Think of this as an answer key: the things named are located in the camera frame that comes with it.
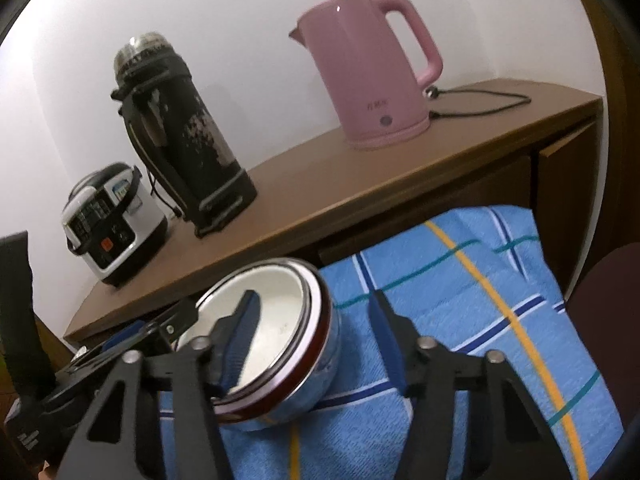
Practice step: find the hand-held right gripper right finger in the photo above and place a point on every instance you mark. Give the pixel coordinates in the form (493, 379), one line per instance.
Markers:
(390, 345)

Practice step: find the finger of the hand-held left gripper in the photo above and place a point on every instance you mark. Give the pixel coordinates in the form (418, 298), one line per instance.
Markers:
(125, 336)
(175, 322)

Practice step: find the blue plaid cloth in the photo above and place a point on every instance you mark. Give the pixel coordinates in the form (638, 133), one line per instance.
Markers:
(475, 310)

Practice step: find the black thermos flask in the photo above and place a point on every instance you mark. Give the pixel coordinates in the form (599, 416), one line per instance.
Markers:
(190, 150)

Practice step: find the white rice cooker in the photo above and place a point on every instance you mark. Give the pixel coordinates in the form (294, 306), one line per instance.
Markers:
(112, 225)

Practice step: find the pink electric kettle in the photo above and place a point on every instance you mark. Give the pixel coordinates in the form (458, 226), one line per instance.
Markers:
(360, 70)

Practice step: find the brown wooden cabinet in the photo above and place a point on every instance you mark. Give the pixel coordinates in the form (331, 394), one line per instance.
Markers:
(350, 180)

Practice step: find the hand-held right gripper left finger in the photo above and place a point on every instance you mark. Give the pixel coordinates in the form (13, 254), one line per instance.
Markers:
(240, 340)

